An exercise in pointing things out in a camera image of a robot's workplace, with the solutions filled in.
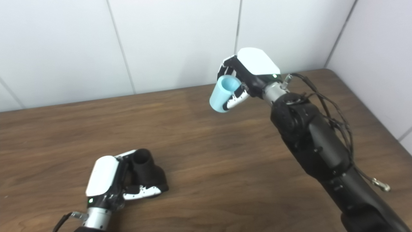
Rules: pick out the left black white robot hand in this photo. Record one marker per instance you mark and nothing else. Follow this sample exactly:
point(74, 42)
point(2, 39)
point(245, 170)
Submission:
point(103, 177)

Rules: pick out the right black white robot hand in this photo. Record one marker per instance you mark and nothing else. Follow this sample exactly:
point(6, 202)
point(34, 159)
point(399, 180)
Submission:
point(257, 64)

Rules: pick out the black flared nozzle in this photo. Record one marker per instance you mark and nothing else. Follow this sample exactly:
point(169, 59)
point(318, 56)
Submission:
point(148, 174)

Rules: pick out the light blue cylinder cup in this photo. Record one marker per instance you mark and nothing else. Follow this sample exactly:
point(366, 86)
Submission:
point(220, 98)

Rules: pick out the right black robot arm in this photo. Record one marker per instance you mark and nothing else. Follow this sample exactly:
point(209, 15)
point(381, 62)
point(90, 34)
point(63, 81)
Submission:
point(322, 145)

